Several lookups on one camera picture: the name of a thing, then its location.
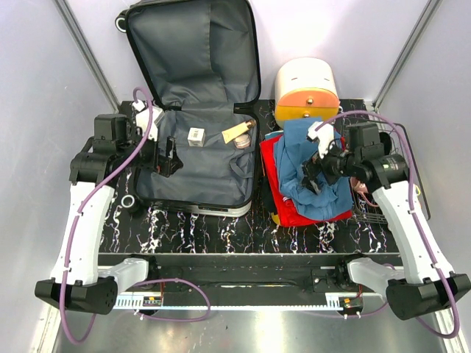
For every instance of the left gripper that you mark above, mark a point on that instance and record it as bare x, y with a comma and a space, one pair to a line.
165, 165

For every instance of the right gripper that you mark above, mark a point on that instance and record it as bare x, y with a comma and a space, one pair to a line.
311, 168

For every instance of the blue cloth garment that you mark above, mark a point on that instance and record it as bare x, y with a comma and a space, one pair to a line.
312, 196

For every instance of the small white barcode box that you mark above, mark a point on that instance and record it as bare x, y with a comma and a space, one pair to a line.
196, 137

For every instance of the red cloth garment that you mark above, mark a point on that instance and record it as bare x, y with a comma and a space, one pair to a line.
282, 206

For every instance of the white black space suitcase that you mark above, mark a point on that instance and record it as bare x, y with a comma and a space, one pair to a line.
195, 53

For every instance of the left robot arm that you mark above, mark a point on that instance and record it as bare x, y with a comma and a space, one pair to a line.
75, 282

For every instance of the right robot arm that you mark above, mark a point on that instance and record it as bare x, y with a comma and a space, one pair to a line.
427, 283

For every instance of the beige cosmetic bottle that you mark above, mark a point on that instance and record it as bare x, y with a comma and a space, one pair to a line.
238, 130

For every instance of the black marble mat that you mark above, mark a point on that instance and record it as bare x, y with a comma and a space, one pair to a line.
213, 204

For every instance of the round cosmetic jar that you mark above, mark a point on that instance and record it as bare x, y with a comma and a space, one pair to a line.
242, 141

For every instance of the white orange drawer cabinet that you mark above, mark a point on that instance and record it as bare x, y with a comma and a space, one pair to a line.
304, 88

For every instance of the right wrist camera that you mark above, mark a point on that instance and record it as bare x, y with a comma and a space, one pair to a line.
322, 134

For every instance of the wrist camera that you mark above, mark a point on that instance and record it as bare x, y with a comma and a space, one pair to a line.
147, 119
322, 134

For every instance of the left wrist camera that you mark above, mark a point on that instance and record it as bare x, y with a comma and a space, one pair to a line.
147, 119

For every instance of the black wire dish rack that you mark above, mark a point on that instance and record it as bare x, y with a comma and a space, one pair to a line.
395, 167

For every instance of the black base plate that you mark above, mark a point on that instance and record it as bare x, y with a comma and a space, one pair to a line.
255, 280

